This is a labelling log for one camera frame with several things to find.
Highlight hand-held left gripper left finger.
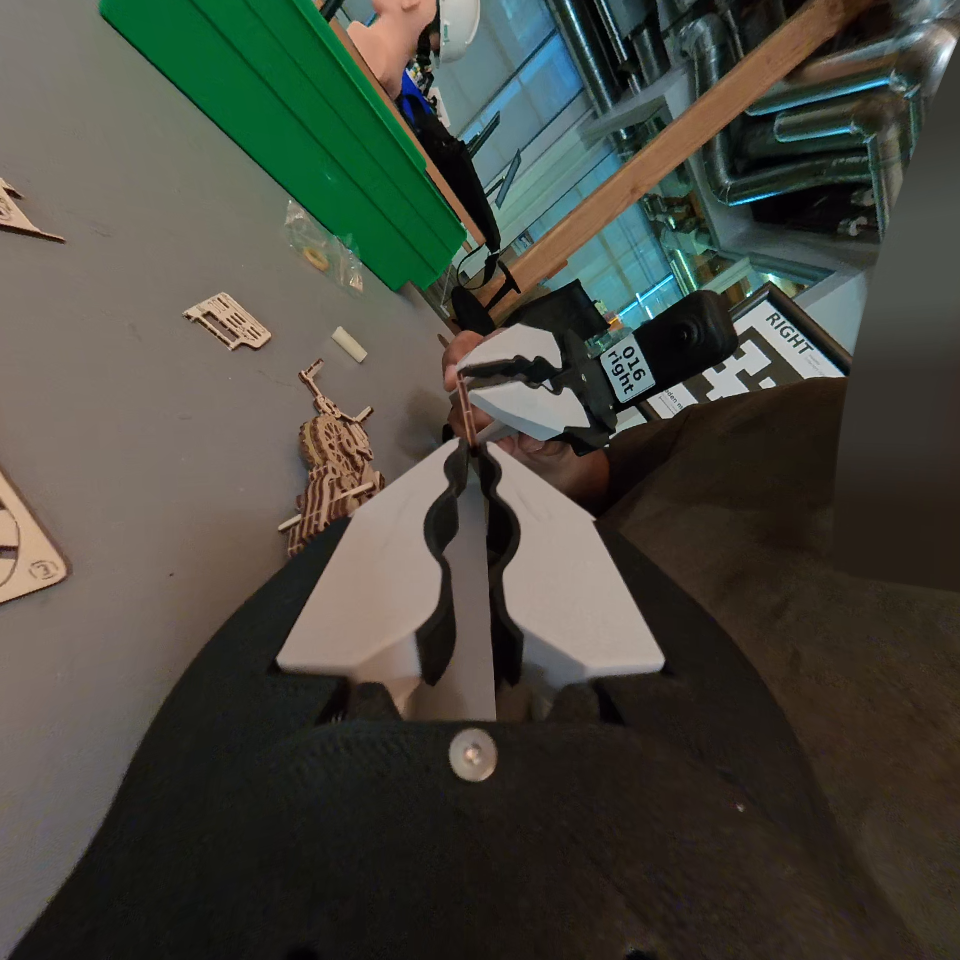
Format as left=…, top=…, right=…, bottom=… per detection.
left=276, top=439, right=464, bottom=720

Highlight clear plastic bag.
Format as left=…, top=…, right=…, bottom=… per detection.
left=283, top=198, right=365, bottom=294

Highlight wooden puzzle sheet with cutouts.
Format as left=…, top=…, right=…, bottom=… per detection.
left=0, top=177, right=66, bottom=243

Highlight wooden puzzle model assembly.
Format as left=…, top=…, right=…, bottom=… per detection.
left=279, top=358, right=387, bottom=560

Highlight person's right forearm brown sleeve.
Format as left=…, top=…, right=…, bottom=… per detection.
left=596, top=377, right=960, bottom=960

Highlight wooden puzzle sheet with circle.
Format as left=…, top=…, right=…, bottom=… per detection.
left=0, top=468, right=70, bottom=605

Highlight white hard hat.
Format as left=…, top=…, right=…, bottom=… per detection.
left=436, top=0, right=481, bottom=65

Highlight person's right hand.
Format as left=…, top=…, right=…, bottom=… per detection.
left=438, top=330, right=612, bottom=517

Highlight silver ventilation ducts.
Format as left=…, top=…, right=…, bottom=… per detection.
left=547, top=0, right=960, bottom=249

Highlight green plastic crate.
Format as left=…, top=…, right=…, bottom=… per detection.
left=99, top=0, right=468, bottom=292

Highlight small slotted wooden puzzle piece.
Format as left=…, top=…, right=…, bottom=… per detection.
left=183, top=292, right=273, bottom=351

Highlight wooden beam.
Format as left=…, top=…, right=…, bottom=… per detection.
left=487, top=0, right=864, bottom=301

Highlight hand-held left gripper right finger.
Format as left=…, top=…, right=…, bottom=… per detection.
left=478, top=441, right=667, bottom=720

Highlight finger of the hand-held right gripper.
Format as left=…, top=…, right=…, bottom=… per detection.
left=466, top=375, right=601, bottom=445
left=456, top=322, right=565, bottom=381

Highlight small wooden puzzle strip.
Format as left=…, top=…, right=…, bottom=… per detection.
left=457, top=375, right=480, bottom=456

